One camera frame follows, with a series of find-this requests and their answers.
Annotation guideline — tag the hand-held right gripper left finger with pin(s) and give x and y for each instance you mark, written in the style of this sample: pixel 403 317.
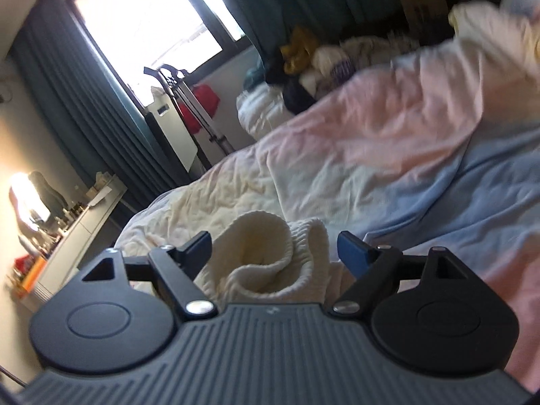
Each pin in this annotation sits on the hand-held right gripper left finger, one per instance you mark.
pixel 196 253

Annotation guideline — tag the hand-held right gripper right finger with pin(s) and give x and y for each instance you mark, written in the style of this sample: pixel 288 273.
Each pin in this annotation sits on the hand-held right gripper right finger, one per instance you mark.
pixel 354 253

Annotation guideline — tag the white pants with black stripe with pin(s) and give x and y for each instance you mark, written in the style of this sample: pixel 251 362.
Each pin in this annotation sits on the white pants with black stripe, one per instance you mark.
pixel 261 257

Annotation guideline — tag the pile of grey white clothes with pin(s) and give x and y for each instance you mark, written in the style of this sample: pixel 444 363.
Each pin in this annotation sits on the pile of grey white clothes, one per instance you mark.
pixel 379 46

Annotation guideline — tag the pastel pink blue blanket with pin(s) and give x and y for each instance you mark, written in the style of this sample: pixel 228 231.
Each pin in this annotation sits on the pastel pink blue blanket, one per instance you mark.
pixel 379 156

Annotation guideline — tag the tissue box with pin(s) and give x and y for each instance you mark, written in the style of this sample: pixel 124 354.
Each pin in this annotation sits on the tissue box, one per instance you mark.
pixel 101 187

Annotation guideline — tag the white vanity desk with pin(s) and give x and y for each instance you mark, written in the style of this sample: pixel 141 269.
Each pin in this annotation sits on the white vanity desk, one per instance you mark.
pixel 76 244

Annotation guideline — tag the white panel heater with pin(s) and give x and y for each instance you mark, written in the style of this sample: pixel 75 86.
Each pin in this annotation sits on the white panel heater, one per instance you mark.
pixel 173 130

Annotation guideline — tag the folding metal stand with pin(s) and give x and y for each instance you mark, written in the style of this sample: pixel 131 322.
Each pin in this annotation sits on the folding metal stand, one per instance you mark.
pixel 198 114

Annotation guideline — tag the row of cosmetic bottles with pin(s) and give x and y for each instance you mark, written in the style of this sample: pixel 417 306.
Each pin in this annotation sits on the row of cosmetic bottles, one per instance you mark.
pixel 46 236

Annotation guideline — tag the red bag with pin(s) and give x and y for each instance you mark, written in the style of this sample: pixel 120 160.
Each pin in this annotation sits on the red bag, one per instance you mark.
pixel 204 101

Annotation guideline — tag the white crumpled duvet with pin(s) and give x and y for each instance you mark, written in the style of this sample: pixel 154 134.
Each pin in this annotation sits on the white crumpled duvet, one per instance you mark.
pixel 263 109

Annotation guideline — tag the wavy vanity mirror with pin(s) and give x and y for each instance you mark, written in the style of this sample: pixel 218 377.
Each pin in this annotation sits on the wavy vanity mirror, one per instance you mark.
pixel 40 198

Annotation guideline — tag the orange wooden tray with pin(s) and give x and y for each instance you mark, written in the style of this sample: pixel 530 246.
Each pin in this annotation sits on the orange wooden tray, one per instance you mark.
pixel 31 276

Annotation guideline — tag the dark navy garment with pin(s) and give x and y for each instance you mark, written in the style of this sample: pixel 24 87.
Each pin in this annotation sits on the dark navy garment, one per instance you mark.
pixel 295 88

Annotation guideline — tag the teal garment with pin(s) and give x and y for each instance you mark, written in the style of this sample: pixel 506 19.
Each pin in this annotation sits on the teal garment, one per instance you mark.
pixel 254 79

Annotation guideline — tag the blue curtain beside vanity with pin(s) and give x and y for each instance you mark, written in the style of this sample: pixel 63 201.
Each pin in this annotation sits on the blue curtain beside vanity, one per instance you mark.
pixel 84 105

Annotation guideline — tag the white garment with purple print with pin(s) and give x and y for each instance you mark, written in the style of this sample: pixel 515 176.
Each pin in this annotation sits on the white garment with purple print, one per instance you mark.
pixel 333 67

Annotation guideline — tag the mustard yellow garment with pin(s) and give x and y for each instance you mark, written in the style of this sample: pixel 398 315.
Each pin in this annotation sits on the mustard yellow garment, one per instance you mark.
pixel 299 50

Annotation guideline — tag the window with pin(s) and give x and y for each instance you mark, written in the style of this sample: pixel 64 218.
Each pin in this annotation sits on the window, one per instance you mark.
pixel 143 25

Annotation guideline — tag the brown paper bag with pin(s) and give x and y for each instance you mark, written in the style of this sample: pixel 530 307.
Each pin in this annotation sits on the brown paper bag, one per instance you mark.
pixel 422 10

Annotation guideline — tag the blue curtain beside bed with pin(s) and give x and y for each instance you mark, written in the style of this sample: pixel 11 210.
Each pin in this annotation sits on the blue curtain beside bed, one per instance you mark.
pixel 316 4

